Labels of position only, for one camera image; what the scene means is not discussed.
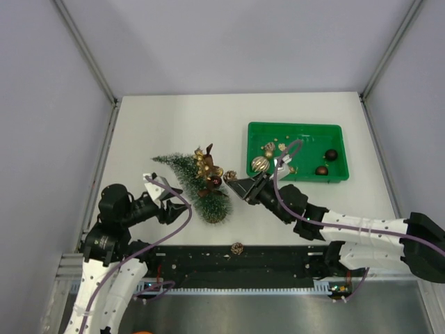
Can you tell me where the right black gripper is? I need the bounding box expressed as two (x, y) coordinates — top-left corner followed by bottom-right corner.
(228, 170), (292, 225)

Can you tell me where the pine cone ornament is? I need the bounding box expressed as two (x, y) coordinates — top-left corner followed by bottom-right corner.
(230, 242), (244, 255)
(223, 170), (237, 182)

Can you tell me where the small green christmas tree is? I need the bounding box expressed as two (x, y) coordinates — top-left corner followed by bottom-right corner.
(152, 153), (232, 225)

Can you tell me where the brown ribbon gold berry garland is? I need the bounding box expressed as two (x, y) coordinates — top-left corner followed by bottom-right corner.
(193, 143), (227, 198)

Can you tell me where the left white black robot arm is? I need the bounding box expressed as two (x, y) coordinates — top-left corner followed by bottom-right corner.
(65, 173), (191, 333)

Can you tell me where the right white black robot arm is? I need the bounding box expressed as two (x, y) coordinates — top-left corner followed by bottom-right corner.
(223, 171), (444, 284)

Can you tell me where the large silver gold bauble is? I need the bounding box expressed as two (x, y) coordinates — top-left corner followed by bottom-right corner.
(251, 156), (270, 173)

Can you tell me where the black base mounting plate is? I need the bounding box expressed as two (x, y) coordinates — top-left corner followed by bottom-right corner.
(145, 246), (348, 289)

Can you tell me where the green plastic tray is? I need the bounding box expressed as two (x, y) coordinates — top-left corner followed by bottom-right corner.
(246, 122), (349, 183)

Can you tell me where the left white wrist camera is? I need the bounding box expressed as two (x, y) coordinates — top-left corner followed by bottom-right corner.
(143, 173), (171, 203)

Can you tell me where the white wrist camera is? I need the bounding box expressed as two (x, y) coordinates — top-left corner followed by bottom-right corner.
(273, 154), (296, 181)
(143, 173), (171, 203)

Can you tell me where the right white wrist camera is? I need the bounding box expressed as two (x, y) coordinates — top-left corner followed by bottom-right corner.
(273, 154), (296, 181)

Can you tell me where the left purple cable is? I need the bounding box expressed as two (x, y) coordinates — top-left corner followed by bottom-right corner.
(78, 175), (194, 334)

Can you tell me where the grey slotted cable duct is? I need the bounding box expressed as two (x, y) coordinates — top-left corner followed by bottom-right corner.
(71, 280), (352, 296)

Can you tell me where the right aluminium frame post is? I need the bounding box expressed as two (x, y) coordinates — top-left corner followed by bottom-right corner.
(359, 0), (427, 100)

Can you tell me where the aluminium frame post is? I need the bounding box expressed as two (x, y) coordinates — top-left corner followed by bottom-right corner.
(51, 0), (121, 105)
(359, 0), (427, 100)

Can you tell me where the left aluminium frame post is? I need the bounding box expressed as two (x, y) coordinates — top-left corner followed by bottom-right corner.
(51, 0), (121, 105)

